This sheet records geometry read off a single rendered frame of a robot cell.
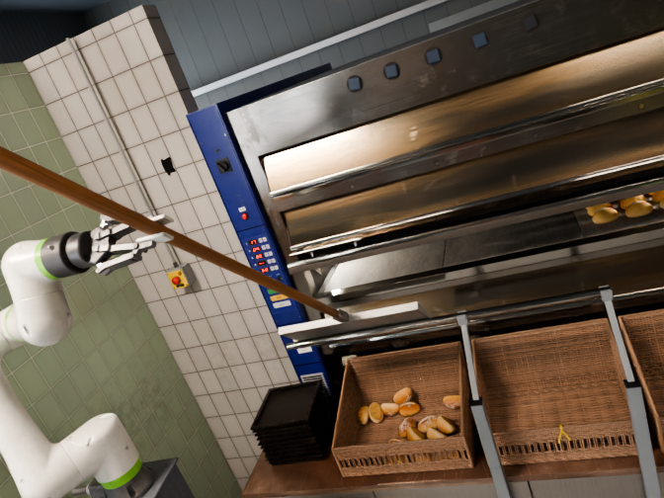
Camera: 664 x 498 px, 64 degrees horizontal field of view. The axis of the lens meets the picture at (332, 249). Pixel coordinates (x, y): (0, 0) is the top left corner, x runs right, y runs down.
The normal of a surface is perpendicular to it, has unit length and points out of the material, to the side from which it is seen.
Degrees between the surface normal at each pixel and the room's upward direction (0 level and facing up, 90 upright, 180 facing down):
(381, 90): 90
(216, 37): 90
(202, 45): 90
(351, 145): 70
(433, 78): 90
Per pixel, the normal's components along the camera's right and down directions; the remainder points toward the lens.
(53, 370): 0.91, -0.22
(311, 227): -0.34, 0.07
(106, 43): -0.24, 0.40
